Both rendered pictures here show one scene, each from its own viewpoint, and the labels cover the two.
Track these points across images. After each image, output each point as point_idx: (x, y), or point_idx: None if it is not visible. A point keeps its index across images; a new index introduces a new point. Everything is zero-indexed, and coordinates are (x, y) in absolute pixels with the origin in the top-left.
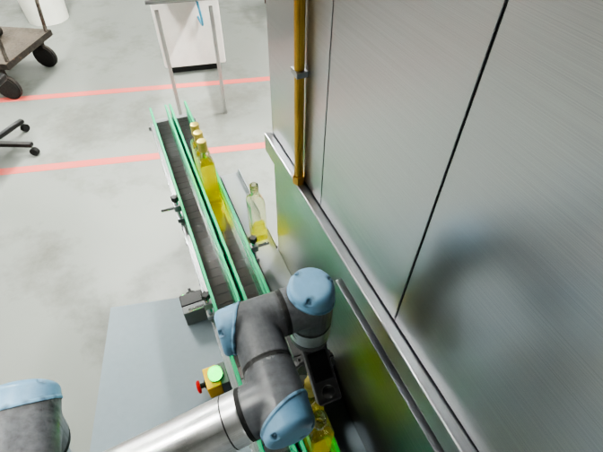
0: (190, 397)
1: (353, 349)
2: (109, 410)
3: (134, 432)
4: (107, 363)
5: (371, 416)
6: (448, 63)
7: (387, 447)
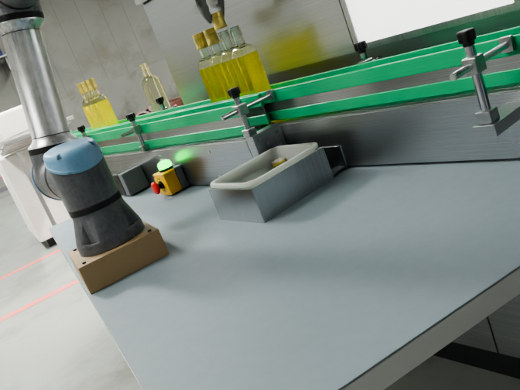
0: (152, 205)
1: (241, 3)
2: (75, 241)
3: None
4: (59, 237)
5: (281, 34)
6: None
7: (298, 30)
